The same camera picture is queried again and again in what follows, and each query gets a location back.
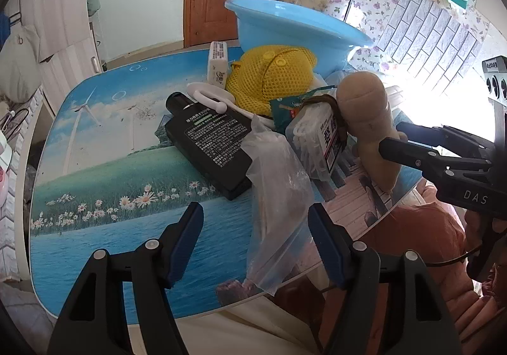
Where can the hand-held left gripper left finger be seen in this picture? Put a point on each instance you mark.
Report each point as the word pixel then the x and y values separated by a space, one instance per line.
pixel 186 238

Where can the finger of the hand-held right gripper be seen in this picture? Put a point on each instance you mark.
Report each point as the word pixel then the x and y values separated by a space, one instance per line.
pixel 435 137
pixel 420 161

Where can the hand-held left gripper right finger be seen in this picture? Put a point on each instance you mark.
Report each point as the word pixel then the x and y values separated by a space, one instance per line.
pixel 324 238

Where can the clear plastic bag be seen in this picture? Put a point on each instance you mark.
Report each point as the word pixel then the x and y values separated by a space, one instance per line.
pixel 273 188

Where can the beige plush toy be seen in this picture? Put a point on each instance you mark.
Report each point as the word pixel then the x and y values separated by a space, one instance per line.
pixel 364 109

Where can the clear floss pick box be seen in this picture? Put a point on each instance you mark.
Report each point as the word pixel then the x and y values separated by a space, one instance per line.
pixel 317 141

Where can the black rectangular bottle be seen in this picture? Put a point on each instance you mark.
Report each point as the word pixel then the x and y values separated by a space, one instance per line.
pixel 210 141

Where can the brown lace bundle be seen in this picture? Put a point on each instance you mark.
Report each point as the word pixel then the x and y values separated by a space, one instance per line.
pixel 328 101

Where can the green printed pouch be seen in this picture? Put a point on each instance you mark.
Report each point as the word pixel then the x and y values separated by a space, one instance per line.
pixel 283 109

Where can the white plastic hook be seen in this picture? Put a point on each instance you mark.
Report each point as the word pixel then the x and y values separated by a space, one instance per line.
pixel 198 90

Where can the yellow mesh plush toy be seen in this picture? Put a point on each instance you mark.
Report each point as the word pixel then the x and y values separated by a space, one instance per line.
pixel 269 73

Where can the pale yellow tissue pack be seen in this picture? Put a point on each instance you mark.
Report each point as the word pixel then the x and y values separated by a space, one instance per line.
pixel 218 61

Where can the light blue plastic basin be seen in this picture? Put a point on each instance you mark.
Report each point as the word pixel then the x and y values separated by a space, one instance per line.
pixel 277 22

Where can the landscape printed desktop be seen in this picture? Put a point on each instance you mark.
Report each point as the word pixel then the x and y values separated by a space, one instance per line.
pixel 119 220

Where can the cream cloth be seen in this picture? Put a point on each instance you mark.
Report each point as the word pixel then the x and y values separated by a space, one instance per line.
pixel 237 327

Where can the beige canvas bag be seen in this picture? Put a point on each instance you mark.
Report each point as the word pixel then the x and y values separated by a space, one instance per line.
pixel 19 61

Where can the white wooden wardrobe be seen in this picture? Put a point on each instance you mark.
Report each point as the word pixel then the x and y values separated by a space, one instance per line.
pixel 59 2

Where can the blue apron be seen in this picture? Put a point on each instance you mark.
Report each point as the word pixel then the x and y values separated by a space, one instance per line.
pixel 3 30

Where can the grey brick wall panel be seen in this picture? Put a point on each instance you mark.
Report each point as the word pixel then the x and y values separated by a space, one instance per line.
pixel 427 30

